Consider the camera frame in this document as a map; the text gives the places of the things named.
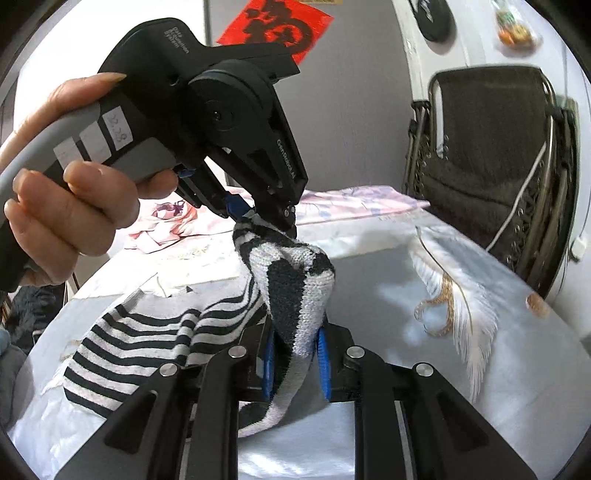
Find black grey striped knit sweater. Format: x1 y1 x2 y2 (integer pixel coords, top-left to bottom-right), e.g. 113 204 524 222
63 213 335 438

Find person's left hand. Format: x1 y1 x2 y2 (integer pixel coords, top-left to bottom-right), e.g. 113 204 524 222
1 72 178 287

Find pink crumpled quilt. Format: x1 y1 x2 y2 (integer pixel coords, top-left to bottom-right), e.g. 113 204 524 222
119 185 430 254

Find red paper door decoration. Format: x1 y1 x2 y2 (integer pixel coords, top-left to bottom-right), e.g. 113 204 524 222
216 0 334 65

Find grey feather print bed sheet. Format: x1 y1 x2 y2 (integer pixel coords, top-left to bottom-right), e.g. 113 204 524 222
9 211 590 479

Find black bag by bed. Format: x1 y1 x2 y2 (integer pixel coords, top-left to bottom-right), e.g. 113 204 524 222
5 284 65 354

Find black folding chair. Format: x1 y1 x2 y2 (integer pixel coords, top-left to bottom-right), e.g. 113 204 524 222
403 65 578 296

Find hanging bag of snacks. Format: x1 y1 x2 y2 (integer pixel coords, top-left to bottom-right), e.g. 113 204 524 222
491 0 541 51

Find white charging cable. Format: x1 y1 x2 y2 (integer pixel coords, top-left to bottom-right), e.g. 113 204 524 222
484 142 548 252

